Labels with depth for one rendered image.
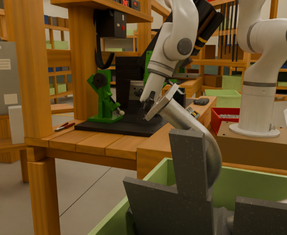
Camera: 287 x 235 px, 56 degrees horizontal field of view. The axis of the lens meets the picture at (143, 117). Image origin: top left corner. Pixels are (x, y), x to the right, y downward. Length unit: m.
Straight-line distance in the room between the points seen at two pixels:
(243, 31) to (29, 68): 0.88
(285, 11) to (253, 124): 9.84
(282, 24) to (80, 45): 0.99
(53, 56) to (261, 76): 0.98
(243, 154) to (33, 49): 0.94
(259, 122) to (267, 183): 0.41
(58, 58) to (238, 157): 1.01
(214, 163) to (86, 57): 1.25
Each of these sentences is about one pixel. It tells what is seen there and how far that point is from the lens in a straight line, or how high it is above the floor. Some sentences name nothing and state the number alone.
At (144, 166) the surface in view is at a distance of 1.06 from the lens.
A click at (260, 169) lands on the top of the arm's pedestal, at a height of 0.85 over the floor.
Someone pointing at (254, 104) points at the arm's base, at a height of 1.06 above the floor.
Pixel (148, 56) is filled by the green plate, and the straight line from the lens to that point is 1.67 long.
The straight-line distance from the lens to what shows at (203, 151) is 0.36.
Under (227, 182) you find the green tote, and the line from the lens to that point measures 0.75.
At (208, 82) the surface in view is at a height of 0.80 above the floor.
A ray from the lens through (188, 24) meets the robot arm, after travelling 0.81.
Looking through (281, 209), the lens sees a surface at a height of 1.03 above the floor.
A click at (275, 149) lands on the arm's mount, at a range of 1.06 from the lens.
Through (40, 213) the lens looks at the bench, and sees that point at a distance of 1.47.
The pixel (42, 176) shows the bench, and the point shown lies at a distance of 1.36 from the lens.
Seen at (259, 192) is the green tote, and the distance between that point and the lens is 0.76.
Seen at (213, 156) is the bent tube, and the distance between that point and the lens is 0.41.
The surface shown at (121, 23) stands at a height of 1.44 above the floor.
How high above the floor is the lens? 1.24
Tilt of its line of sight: 13 degrees down
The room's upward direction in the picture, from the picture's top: straight up
